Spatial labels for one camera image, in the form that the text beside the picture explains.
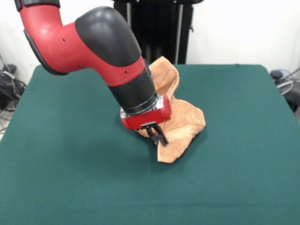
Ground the black cable tangle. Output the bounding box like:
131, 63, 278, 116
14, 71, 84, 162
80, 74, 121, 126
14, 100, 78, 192
0, 64, 27, 113

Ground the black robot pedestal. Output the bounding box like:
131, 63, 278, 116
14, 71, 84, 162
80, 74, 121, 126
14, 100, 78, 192
112, 0, 195, 65

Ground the grey round stand base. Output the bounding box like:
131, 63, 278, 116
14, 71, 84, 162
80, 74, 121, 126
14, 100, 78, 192
270, 69, 300, 111

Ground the tan terry towel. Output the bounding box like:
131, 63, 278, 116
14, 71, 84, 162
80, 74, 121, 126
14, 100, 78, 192
137, 56, 206, 164

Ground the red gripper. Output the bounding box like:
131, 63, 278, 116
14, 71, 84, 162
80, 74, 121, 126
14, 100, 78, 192
120, 95, 173, 147

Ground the dark green table cloth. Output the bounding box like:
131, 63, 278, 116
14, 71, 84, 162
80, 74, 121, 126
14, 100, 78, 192
0, 63, 300, 225

